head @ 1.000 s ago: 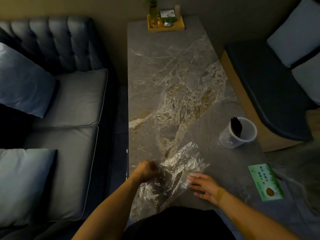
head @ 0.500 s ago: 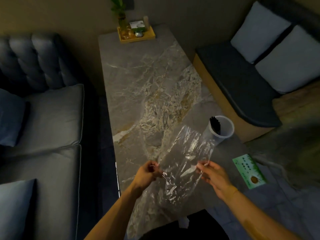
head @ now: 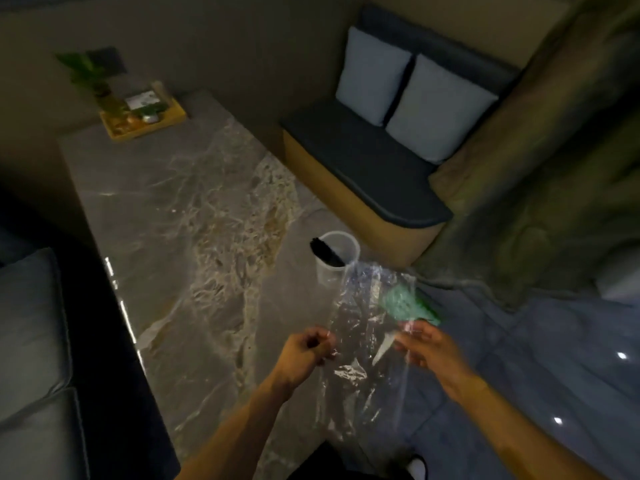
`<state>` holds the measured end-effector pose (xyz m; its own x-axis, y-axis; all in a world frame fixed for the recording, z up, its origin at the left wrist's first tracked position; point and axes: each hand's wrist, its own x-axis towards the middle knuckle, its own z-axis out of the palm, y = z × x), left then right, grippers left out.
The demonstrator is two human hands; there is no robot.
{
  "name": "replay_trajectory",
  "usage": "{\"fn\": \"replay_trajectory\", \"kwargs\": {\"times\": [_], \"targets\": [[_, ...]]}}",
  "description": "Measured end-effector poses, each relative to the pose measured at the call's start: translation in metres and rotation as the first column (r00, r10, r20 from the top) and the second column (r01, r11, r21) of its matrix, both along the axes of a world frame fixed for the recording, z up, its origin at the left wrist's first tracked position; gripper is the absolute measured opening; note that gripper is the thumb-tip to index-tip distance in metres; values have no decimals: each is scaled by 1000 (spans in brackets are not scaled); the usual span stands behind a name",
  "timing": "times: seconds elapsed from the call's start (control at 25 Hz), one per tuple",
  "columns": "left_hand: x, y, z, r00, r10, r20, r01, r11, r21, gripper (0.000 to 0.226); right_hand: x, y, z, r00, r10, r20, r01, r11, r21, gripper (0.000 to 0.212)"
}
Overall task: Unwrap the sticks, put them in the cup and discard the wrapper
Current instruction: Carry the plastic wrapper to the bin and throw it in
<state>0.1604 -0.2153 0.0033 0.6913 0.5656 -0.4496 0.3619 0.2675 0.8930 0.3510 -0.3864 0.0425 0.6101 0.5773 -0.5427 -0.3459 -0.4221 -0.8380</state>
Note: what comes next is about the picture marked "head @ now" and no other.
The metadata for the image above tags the person's left hand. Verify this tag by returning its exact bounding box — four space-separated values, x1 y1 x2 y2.
274 327 338 388

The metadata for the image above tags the green printed paper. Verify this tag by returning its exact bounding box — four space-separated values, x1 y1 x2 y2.
379 285 443 326

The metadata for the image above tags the green potted plant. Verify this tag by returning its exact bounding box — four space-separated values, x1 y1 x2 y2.
56 52 126 120

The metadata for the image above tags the person's shoe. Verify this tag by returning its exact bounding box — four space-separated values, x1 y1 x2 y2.
406 454 430 480

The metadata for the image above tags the black bin liner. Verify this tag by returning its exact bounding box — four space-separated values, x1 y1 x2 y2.
310 237 351 268

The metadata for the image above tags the dark cushioned bench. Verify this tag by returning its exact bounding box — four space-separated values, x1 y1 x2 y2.
280 4 521 269

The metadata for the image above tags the person's right forearm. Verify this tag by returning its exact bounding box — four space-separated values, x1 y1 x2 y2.
450 376 635 480

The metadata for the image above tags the person's right hand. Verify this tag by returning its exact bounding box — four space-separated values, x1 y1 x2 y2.
393 321 482 399

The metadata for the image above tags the light grey pillow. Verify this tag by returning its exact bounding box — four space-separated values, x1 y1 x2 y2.
335 26 414 127
385 54 500 164

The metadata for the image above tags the clear plastic bag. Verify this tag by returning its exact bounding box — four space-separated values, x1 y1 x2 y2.
314 262 443 448

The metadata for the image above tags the dark wall socket plate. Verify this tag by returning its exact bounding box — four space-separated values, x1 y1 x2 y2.
86 47 127 75

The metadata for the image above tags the yellow wooden tray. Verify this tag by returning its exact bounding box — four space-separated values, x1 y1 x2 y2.
99 94 188 142

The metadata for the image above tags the white card box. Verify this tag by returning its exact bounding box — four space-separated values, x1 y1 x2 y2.
124 91 162 112

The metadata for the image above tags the rock-like pillar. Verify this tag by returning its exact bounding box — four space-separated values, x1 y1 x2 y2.
415 0 640 311

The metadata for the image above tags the person's left forearm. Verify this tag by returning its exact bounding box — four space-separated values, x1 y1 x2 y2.
174 371 296 480

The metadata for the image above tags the grey sofa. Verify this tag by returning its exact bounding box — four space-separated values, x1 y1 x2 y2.
0 230 91 480

